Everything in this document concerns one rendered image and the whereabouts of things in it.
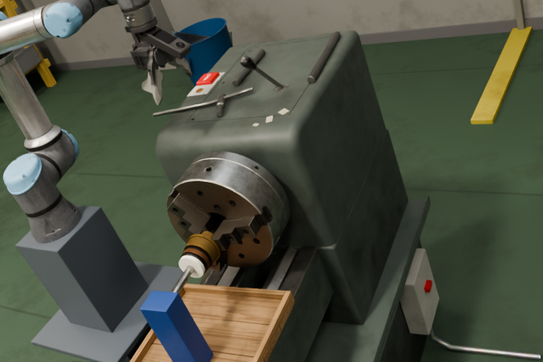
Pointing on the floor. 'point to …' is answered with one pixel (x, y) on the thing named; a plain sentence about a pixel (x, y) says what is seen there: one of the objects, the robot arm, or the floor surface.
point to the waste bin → (205, 44)
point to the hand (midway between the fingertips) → (177, 90)
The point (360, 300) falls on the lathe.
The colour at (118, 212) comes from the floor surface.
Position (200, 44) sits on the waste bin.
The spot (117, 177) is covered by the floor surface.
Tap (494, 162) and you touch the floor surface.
